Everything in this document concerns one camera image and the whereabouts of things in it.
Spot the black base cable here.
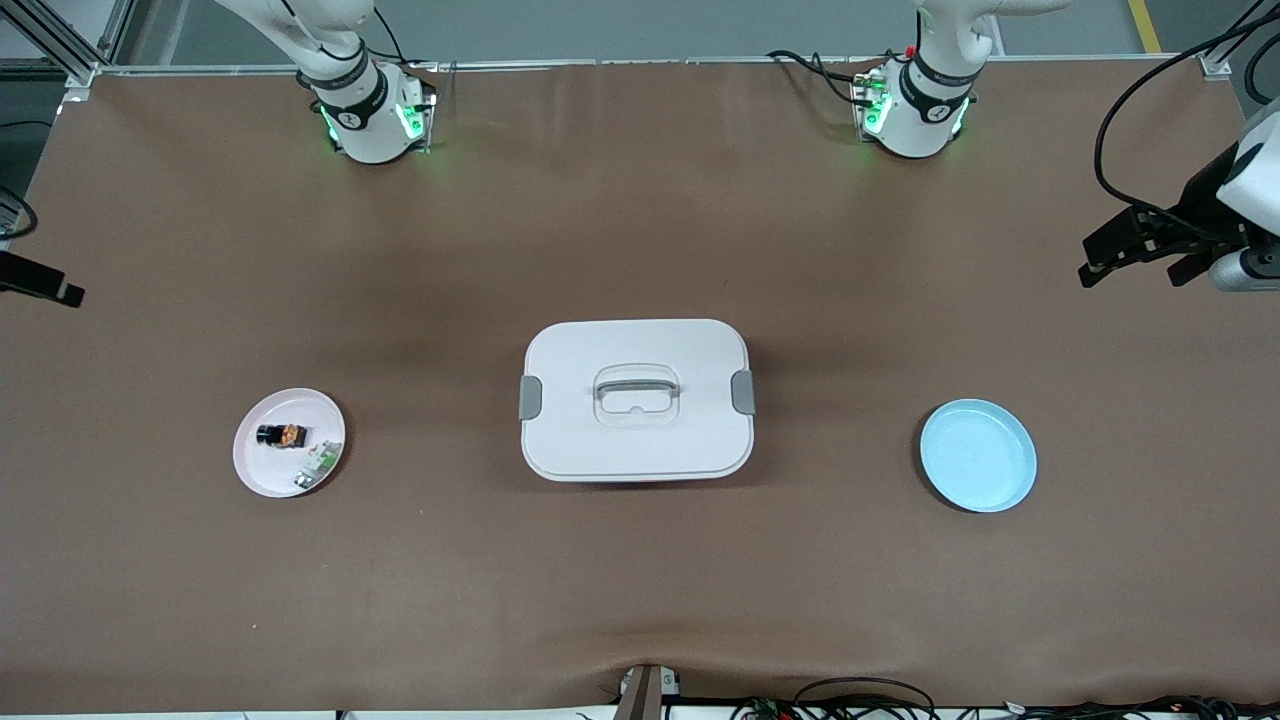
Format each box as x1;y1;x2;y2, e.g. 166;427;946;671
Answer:
766;50;863;106
345;8;438;71

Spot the aluminium extrusion frame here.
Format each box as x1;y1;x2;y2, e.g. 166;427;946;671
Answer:
0;0;136;89

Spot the silver table edge rail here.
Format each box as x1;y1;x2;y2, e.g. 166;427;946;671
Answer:
100;58;1226;76

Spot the pink round plate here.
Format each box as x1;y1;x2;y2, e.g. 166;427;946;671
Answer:
233;388;348;499

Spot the brown table mat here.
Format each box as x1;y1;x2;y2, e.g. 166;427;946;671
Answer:
0;58;1280;716

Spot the grey box lid handle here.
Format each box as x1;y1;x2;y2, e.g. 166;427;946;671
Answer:
595;366;682;401

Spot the light blue round plate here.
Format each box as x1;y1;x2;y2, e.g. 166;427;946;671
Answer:
920;399;1038;514

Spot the black cable bundle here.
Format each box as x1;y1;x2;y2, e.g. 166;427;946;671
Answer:
735;677;941;720
1010;695;1280;720

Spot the camera mount post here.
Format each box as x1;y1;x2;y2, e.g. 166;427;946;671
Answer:
615;664;683;720

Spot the white lidded storage box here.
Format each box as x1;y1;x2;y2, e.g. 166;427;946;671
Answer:
520;318;757;484

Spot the green and white switch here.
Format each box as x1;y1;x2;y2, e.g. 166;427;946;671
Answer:
294;440;343;491

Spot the thin black cable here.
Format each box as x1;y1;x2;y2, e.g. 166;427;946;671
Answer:
1205;0;1267;57

